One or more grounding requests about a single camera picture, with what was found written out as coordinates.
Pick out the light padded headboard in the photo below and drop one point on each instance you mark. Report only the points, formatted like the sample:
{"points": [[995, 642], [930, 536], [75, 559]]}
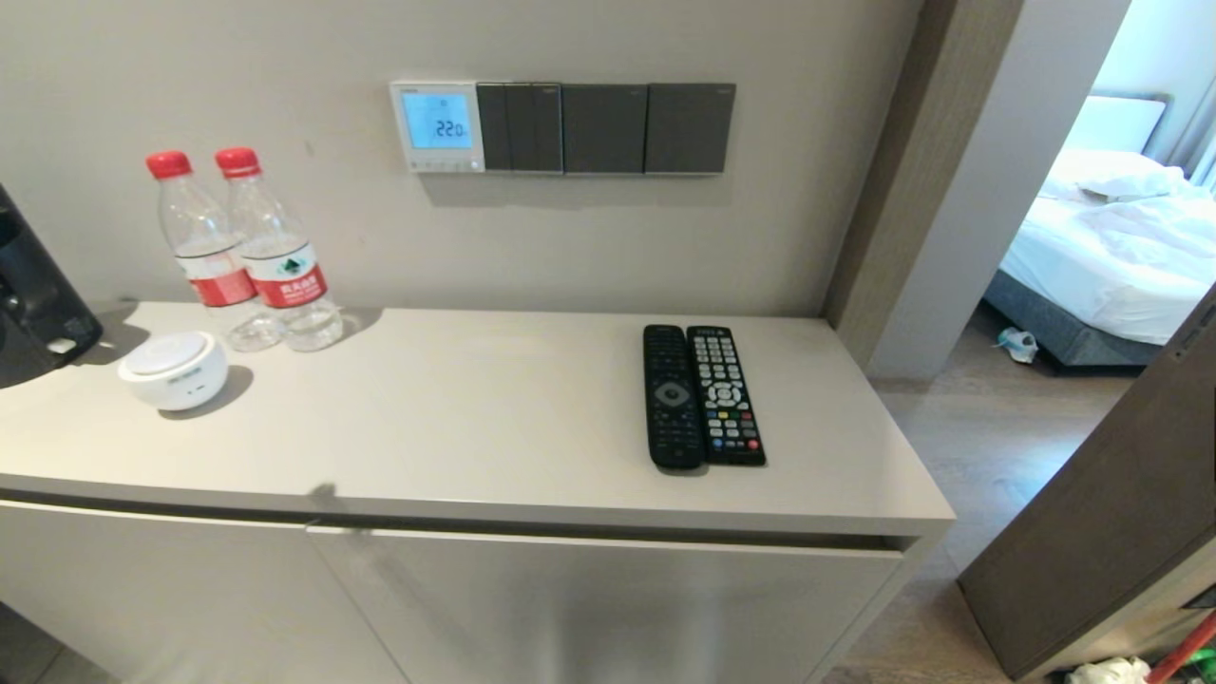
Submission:
{"points": [[1126, 123]]}

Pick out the white pillow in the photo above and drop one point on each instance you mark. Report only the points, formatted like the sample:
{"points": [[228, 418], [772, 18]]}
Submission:
{"points": [[1102, 173]]}

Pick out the grey single wall switch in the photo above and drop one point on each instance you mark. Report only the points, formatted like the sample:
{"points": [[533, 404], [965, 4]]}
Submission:
{"points": [[689, 128], [604, 129]]}

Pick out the white wall thermostat panel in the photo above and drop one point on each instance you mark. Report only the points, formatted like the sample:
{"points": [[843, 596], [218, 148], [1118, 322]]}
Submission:
{"points": [[437, 123]]}

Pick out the plain black remote control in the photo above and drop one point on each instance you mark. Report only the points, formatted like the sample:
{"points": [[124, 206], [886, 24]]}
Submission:
{"points": [[672, 399]]}

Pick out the wood grain door frame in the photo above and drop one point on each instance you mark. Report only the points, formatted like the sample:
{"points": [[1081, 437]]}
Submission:
{"points": [[912, 142]]}

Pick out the black countertop appliance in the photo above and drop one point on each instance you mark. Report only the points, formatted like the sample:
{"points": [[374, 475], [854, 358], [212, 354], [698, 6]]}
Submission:
{"points": [[28, 294]]}

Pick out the white crumpled cloth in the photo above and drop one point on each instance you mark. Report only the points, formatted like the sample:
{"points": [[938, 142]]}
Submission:
{"points": [[1107, 673]]}

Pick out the brown wooden door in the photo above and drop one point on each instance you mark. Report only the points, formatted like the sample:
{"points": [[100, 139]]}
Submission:
{"points": [[1092, 513]]}

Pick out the pale curtain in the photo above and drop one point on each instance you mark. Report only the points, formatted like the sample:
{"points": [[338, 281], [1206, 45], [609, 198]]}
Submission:
{"points": [[1202, 152]]}

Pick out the beige narrow cabinet door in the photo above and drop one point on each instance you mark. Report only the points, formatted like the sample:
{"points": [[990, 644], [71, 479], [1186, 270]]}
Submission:
{"points": [[142, 589]]}

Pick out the red stick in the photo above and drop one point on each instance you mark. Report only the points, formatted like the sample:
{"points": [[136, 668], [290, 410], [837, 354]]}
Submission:
{"points": [[1183, 651]]}

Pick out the beige cabinet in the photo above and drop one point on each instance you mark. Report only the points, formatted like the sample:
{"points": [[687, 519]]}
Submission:
{"points": [[475, 408]]}

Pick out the green plastic item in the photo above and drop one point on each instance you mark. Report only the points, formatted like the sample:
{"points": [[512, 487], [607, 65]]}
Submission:
{"points": [[1205, 663]]}

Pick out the black remote with coloured buttons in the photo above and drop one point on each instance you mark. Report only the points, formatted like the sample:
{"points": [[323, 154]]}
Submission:
{"points": [[727, 399]]}

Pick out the beige wide cabinet door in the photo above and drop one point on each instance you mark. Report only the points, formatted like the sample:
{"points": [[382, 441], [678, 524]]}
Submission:
{"points": [[617, 617]]}

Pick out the blue grey bed base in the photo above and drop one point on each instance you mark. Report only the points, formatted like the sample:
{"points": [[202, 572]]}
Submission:
{"points": [[1064, 332]]}

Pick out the clear water bottle red cap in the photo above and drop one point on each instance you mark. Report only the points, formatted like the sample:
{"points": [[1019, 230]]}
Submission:
{"points": [[280, 266], [190, 223]]}

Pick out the white round smart speaker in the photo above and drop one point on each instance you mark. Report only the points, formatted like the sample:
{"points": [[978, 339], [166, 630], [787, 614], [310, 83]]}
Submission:
{"points": [[174, 370]]}

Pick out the white teal slipper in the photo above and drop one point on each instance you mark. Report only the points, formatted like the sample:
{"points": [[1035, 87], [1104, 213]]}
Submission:
{"points": [[1018, 346]]}

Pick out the grey triple rocker wall switch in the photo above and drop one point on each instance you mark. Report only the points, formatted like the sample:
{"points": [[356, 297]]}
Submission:
{"points": [[518, 128]]}

